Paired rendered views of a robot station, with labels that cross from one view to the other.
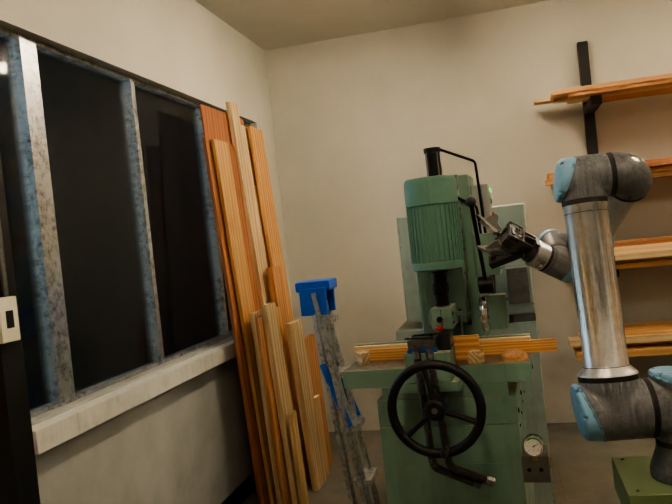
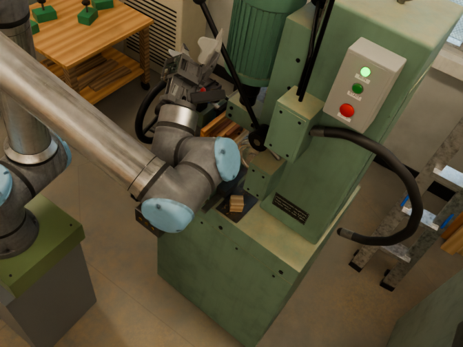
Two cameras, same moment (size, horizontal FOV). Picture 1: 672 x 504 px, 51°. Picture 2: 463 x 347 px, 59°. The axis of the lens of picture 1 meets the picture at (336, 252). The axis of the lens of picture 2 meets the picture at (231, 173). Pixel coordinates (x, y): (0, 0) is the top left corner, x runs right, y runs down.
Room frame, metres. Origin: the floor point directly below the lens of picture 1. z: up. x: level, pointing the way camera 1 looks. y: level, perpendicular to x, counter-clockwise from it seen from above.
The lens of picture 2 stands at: (2.57, -1.30, 1.89)
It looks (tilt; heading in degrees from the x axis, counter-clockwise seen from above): 50 degrees down; 101
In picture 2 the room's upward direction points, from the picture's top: 13 degrees clockwise
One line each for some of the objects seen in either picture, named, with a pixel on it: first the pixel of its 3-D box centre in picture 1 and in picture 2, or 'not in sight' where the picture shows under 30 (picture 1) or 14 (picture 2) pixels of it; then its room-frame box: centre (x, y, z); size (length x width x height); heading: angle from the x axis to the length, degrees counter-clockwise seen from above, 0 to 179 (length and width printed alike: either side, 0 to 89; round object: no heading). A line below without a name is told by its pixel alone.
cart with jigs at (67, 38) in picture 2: not in sight; (81, 51); (1.16, 0.47, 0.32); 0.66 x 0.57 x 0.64; 76
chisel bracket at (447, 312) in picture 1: (445, 318); (249, 116); (2.40, -0.35, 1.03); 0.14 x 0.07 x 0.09; 163
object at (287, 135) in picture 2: (488, 253); (293, 125); (2.55, -0.55, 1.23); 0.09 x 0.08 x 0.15; 163
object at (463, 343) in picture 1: (447, 348); (221, 123); (2.31, -0.33, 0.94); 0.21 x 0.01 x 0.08; 73
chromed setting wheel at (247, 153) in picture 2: (484, 313); (255, 157); (2.47, -0.49, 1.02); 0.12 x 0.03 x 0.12; 163
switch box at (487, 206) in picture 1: (482, 206); (361, 87); (2.65, -0.56, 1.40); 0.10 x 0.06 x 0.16; 163
